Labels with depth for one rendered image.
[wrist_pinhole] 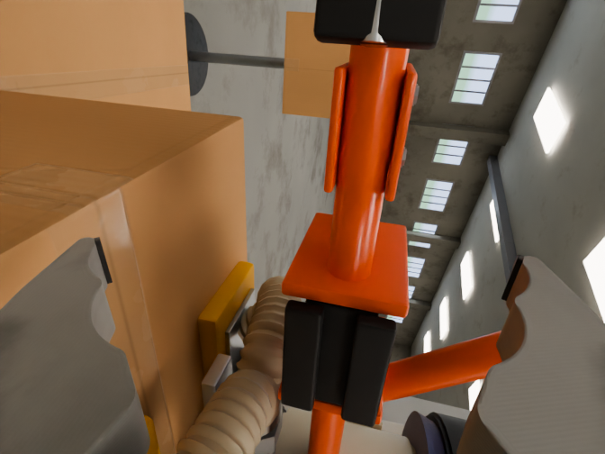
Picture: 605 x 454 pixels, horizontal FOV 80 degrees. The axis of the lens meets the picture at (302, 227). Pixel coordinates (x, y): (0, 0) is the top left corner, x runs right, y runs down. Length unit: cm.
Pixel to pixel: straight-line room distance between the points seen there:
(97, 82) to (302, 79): 102
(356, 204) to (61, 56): 67
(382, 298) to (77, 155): 21
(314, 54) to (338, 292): 153
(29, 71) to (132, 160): 48
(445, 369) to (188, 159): 22
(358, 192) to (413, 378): 13
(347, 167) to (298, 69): 154
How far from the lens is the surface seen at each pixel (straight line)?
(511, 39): 923
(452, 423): 39
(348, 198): 16
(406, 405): 189
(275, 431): 32
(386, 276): 18
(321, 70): 166
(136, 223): 24
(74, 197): 21
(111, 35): 86
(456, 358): 24
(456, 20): 893
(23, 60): 72
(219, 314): 34
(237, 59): 207
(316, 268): 18
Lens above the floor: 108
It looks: 10 degrees down
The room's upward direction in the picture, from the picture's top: 99 degrees clockwise
